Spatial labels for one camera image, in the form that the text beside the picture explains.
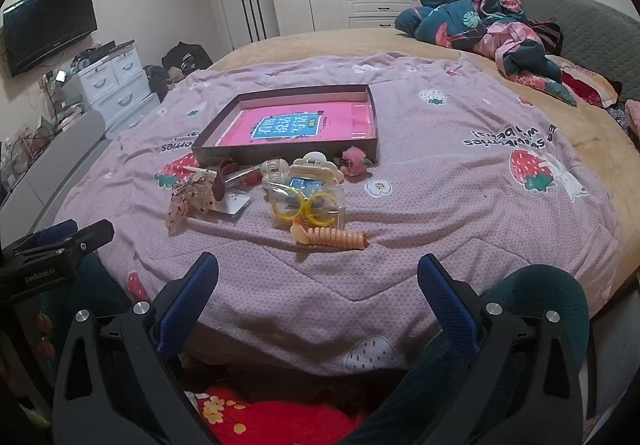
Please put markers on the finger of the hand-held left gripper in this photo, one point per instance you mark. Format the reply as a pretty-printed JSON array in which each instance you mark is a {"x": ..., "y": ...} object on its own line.
[
  {"x": 52, "y": 232},
  {"x": 92, "y": 232}
]

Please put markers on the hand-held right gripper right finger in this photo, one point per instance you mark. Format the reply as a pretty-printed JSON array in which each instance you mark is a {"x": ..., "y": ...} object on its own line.
[{"x": 450, "y": 307}]

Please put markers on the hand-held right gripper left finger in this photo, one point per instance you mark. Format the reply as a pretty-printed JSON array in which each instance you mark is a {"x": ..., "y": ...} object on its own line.
[{"x": 187, "y": 305}]

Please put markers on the beige lace bow hair clip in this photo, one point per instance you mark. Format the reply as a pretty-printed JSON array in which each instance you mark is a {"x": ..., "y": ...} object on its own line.
[{"x": 187, "y": 205}]

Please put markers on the clear plastic packet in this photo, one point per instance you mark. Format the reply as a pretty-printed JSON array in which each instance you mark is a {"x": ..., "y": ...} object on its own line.
[{"x": 234, "y": 203}]

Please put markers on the brown long hair clip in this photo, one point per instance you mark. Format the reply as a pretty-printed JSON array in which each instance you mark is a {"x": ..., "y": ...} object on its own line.
[{"x": 219, "y": 185}]

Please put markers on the pink shallow box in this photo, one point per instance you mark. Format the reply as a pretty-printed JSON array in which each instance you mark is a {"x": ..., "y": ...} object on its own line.
[{"x": 210, "y": 145}]

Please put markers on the clear bag of yellow rings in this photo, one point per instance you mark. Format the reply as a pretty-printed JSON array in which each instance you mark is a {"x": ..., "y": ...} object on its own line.
[{"x": 310, "y": 207}]

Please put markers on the cream claw hair clip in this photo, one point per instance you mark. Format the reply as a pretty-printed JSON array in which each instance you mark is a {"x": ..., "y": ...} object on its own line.
[{"x": 315, "y": 167}]

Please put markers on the person's left hand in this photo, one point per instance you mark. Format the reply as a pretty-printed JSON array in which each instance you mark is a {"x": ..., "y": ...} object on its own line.
[{"x": 44, "y": 335}]

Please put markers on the grey low cabinet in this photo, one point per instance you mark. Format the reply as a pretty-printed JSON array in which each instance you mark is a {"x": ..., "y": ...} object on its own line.
[{"x": 55, "y": 160}]

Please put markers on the person's right leg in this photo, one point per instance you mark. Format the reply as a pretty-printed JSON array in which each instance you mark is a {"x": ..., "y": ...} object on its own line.
[{"x": 530, "y": 305}]

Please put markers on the pink strawberry print blanket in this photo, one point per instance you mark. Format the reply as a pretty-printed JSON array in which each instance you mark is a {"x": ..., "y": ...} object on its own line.
[{"x": 450, "y": 205}]

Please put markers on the red floral cloth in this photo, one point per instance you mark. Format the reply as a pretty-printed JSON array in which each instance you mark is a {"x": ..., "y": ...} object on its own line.
[{"x": 280, "y": 417}]

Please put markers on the white drawer cabinet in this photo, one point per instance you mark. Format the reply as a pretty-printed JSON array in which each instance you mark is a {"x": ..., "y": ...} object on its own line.
[{"x": 117, "y": 85}]

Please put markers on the transparent claw hair clip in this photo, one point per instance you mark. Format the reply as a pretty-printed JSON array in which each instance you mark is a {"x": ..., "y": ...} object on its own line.
[{"x": 275, "y": 170}]

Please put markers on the dark clothes pile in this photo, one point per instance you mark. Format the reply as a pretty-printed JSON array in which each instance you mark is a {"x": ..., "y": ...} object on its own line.
[{"x": 155, "y": 80}]

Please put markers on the pink flower hair clip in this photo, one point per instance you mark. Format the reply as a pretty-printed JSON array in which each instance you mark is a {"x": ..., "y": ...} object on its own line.
[{"x": 356, "y": 159}]

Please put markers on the dark bag on floor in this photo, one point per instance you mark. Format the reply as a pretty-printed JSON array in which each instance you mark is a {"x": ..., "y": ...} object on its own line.
[{"x": 187, "y": 57}]

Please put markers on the black flat television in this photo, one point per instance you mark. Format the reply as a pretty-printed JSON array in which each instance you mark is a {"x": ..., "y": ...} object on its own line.
[{"x": 47, "y": 25}]

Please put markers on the red floral pillow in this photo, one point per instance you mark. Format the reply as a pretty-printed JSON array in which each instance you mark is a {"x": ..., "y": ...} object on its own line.
[{"x": 587, "y": 85}]

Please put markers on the pink fuzzy cloth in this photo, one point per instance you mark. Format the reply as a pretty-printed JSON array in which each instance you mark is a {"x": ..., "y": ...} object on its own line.
[{"x": 632, "y": 117}]

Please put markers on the dark blue floral quilt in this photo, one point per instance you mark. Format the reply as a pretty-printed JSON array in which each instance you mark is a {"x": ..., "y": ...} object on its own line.
[{"x": 465, "y": 10}]

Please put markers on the grey quilted headboard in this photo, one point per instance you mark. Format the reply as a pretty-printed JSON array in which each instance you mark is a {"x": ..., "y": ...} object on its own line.
[{"x": 585, "y": 20}]

